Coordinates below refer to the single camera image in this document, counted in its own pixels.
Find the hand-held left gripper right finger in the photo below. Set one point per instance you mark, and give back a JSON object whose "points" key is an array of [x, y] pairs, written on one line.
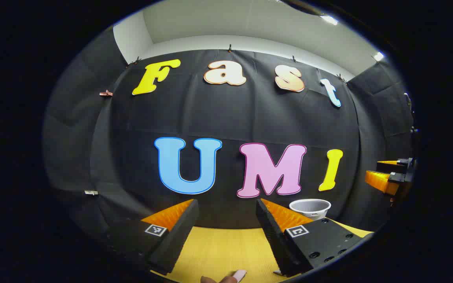
{"points": [[271, 236]]}

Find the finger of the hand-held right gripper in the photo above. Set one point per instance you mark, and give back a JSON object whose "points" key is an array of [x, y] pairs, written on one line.
{"points": [[382, 181], [391, 165]]}

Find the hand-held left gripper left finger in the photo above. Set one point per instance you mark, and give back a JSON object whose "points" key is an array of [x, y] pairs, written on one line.
{"points": [[179, 232]]}

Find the white ribbed garbage bin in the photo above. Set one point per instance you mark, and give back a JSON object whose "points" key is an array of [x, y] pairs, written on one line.
{"points": [[309, 210]]}

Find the yellow wooden desktop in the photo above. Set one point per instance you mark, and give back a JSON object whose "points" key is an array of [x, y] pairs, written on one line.
{"points": [[226, 247]]}

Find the silver clip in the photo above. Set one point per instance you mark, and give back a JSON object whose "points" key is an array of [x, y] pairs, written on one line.
{"points": [[91, 192]]}

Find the ceiling light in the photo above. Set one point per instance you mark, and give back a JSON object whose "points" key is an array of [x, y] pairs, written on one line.
{"points": [[378, 56], [329, 19]]}

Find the pink clip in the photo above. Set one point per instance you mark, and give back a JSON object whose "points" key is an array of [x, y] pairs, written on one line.
{"points": [[105, 93]]}

